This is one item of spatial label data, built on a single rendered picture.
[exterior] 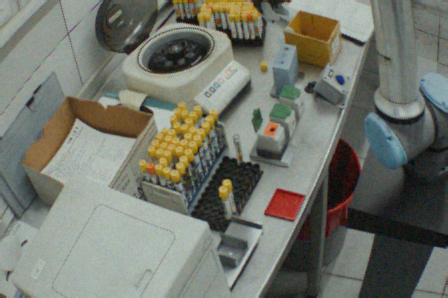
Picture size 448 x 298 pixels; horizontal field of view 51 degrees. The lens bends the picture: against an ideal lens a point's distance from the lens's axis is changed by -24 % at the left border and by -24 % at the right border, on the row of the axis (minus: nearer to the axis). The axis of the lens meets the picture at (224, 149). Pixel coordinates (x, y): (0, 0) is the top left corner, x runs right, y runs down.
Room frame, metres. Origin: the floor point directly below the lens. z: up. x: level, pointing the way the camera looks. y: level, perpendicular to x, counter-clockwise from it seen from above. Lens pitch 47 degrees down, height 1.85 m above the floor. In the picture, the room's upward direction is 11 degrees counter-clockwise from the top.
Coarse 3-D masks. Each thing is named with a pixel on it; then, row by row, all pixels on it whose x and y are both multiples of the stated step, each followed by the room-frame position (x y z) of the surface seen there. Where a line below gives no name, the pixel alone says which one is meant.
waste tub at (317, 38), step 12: (300, 12) 1.29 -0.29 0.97; (288, 24) 1.22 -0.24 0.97; (300, 24) 1.28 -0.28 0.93; (312, 24) 1.27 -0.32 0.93; (324, 24) 1.25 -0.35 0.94; (336, 24) 1.22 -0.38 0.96; (288, 36) 1.18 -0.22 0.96; (300, 36) 1.16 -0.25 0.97; (312, 36) 1.27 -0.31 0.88; (324, 36) 1.25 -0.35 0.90; (336, 36) 1.18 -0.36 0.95; (300, 48) 1.17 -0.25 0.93; (312, 48) 1.14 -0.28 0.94; (324, 48) 1.12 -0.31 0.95; (336, 48) 1.17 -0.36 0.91; (300, 60) 1.17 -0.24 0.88; (312, 60) 1.15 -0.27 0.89; (324, 60) 1.12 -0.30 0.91
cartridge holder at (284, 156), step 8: (256, 144) 0.90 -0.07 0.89; (288, 144) 0.88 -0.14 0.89; (256, 152) 0.87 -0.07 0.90; (264, 152) 0.85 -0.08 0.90; (272, 152) 0.84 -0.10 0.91; (280, 152) 0.84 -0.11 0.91; (288, 152) 0.85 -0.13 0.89; (264, 160) 0.85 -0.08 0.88; (272, 160) 0.84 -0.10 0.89; (280, 160) 0.84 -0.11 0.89; (288, 160) 0.83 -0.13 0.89
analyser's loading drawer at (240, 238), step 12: (240, 216) 0.68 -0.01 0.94; (228, 228) 0.67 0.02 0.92; (240, 228) 0.66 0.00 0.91; (252, 228) 0.66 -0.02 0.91; (228, 240) 0.63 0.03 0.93; (240, 240) 0.62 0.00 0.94; (252, 240) 0.63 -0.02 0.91; (228, 252) 0.61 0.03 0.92; (240, 252) 0.61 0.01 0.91; (228, 264) 0.58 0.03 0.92; (240, 264) 0.58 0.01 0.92; (228, 276) 0.55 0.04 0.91
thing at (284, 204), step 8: (280, 192) 0.76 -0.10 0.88; (288, 192) 0.75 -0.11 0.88; (296, 192) 0.75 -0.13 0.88; (272, 200) 0.74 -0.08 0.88; (280, 200) 0.74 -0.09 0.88; (288, 200) 0.74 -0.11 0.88; (296, 200) 0.73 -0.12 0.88; (272, 208) 0.72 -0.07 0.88; (280, 208) 0.72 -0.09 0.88; (288, 208) 0.72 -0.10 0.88; (296, 208) 0.71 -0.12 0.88; (272, 216) 0.71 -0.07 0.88; (280, 216) 0.70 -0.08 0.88; (288, 216) 0.69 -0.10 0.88
